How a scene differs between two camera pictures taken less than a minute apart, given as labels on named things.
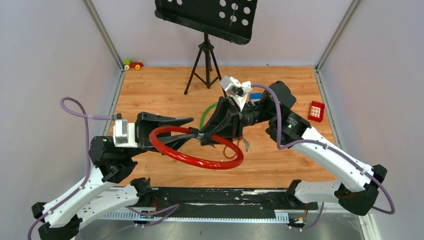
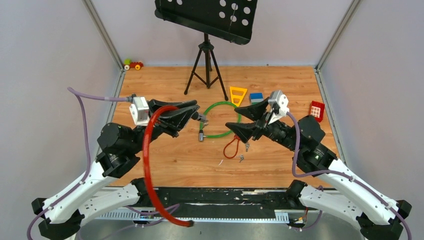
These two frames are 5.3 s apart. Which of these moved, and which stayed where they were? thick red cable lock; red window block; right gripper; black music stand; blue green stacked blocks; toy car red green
Moved: thick red cable lock; right gripper
Stayed: toy car red green; red window block; blue green stacked blocks; black music stand
